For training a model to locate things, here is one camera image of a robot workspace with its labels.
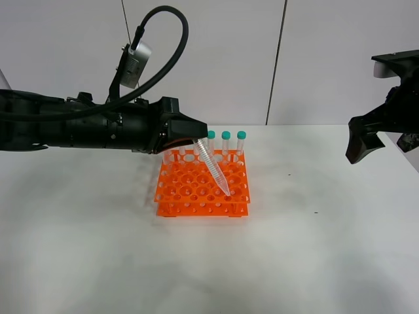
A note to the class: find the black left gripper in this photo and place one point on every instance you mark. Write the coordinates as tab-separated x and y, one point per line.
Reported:
157	127

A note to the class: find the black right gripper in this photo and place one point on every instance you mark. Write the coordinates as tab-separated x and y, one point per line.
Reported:
398	114

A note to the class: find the teal-capped test tube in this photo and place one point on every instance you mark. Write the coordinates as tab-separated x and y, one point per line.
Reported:
212	166
166	157

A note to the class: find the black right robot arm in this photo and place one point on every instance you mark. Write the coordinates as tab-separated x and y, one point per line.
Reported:
407	141

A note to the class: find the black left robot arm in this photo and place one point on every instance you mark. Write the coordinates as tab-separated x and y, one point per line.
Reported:
98	131

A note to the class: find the orange test tube rack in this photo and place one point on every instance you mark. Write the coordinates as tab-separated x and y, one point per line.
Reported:
185	188

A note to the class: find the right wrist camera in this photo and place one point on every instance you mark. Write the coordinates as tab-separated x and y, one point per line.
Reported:
396	64

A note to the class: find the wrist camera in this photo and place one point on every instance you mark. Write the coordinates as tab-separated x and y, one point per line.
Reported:
396	64
129	70

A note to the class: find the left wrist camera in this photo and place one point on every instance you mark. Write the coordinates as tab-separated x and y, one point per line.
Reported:
129	70

